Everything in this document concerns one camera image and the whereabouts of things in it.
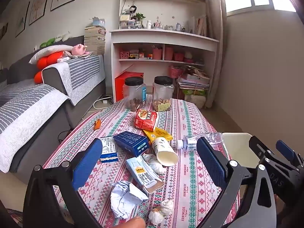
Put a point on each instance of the clear jar with green label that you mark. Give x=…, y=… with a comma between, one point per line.
x=163, y=92

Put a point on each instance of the orange cushion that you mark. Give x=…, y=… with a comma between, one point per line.
x=45, y=61

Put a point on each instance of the light blue tissue box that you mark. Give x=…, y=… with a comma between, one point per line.
x=98, y=22

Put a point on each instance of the white plush toy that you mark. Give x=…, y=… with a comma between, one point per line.
x=63, y=36

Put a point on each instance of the green plush toy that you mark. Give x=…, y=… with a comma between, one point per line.
x=47, y=43

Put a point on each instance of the green box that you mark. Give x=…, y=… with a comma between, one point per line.
x=193, y=92

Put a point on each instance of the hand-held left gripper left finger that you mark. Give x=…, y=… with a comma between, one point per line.
x=87, y=162

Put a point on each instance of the striped armrest blanket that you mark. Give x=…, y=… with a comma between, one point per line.
x=83, y=73

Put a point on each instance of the dark blue box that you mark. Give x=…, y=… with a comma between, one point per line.
x=130, y=141

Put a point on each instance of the striped seat blanket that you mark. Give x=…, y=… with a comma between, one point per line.
x=26, y=109

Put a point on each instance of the grey sofa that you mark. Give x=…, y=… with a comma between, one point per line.
x=54, y=78

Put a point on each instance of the white pillow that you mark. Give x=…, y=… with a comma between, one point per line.
x=47, y=51

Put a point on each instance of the white paper cup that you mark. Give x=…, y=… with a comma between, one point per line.
x=163, y=152

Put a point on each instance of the clear jar with blue label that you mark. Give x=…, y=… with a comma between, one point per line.
x=134, y=92

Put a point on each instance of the pile of papers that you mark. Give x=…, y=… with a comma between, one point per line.
x=193, y=79

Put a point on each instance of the white shelf unit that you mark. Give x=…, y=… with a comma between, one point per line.
x=166, y=36

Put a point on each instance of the patterned red green tablecloth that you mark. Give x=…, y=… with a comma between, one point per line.
x=190, y=123

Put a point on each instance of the leaning books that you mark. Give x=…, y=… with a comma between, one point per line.
x=201, y=26

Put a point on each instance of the red snack packet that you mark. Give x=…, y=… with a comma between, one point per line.
x=145, y=121

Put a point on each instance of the light blue milk carton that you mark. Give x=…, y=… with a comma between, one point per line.
x=142, y=173

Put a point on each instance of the yellow toy car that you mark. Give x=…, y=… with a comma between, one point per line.
x=133, y=56

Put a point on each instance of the beige curtain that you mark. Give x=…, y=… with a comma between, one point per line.
x=216, y=52

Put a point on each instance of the pink hanging basket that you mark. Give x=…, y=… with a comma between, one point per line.
x=176, y=72

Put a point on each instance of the small white bottle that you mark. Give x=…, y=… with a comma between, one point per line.
x=149, y=24

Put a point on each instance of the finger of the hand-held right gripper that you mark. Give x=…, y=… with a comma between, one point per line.
x=286, y=150
x=260, y=148

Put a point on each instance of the white bag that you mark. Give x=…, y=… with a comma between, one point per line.
x=196, y=101

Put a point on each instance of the white trash bin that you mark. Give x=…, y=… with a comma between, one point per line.
x=237, y=147

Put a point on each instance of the red box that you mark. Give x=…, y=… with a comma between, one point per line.
x=120, y=85

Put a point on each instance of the yellow snack packet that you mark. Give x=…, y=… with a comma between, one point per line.
x=161, y=135

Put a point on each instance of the clear plastic bottle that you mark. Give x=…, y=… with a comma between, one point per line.
x=190, y=142

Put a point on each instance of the small green plant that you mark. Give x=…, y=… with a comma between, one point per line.
x=139, y=17

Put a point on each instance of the dark haired doll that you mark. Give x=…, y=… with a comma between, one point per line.
x=132, y=9

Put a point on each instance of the white paper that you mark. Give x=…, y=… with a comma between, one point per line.
x=127, y=198

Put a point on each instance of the pink cup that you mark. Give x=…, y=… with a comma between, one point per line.
x=168, y=53
x=157, y=54

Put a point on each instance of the stack of books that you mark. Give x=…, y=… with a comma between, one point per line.
x=95, y=40

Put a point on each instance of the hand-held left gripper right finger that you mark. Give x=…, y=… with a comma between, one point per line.
x=211, y=162

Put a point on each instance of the white tissue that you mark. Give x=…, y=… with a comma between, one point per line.
x=155, y=217
x=168, y=206
x=156, y=165

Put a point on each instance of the orange peel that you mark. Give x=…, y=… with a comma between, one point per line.
x=97, y=124

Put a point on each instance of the pink plush toy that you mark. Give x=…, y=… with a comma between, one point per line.
x=78, y=49

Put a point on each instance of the white and blue box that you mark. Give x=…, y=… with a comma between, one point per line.
x=109, y=149

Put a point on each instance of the small grey flask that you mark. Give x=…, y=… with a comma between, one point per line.
x=178, y=27

